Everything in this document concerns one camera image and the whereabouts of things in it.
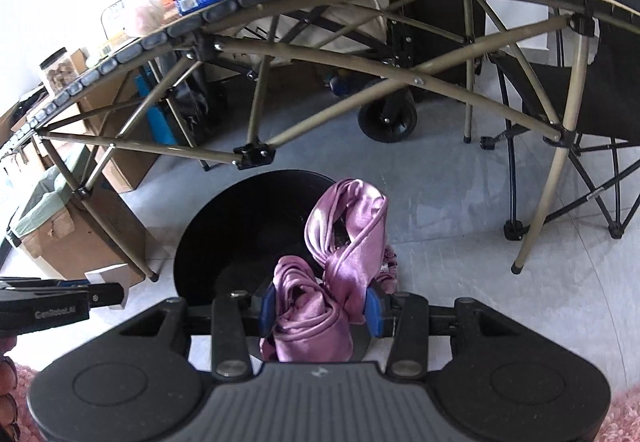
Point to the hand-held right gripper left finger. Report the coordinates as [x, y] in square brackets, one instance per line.
[267, 312]

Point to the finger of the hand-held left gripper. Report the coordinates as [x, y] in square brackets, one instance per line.
[107, 295]
[30, 284]

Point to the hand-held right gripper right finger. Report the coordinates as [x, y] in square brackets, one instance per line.
[374, 312]

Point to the purple satin cloth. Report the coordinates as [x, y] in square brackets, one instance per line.
[310, 317]

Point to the black trash bin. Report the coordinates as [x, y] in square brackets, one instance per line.
[240, 232]

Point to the pink sponge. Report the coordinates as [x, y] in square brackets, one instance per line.
[167, 2]

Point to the person's left hand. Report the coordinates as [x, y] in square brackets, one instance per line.
[6, 397]

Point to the large cardboard box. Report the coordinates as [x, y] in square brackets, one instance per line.
[100, 232]

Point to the green plastic bag liner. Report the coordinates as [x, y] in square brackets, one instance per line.
[45, 202]

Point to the blue flat panel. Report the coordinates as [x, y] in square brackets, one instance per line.
[157, 117]

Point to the black wheeled cart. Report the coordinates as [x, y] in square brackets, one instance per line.
[387, 117]

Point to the black bag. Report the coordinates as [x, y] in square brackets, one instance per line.
[195, 107]

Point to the clear plastic jar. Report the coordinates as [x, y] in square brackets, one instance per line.
[57, 72]

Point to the pink fluffy ball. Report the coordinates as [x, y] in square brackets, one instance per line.
[145, 16]

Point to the black folding chair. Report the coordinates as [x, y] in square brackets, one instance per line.
[615, 72]

